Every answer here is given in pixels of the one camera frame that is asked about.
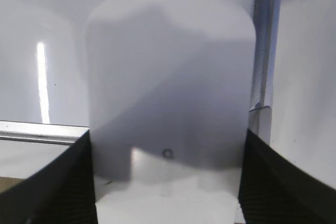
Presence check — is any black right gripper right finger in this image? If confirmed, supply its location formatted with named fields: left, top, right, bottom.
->
left=238, top=130, right=335, bottom=223

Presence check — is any whiteboard with grey frame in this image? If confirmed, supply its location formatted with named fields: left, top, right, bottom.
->
left=1, top=0, right=335, bottom=159

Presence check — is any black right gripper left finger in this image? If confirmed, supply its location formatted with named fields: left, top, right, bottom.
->
left=1, top=132, right=98, bottom=223

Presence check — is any white whiteboard eraser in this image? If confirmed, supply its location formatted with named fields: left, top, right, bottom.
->
left=86, top=0, right=256, bottom=223

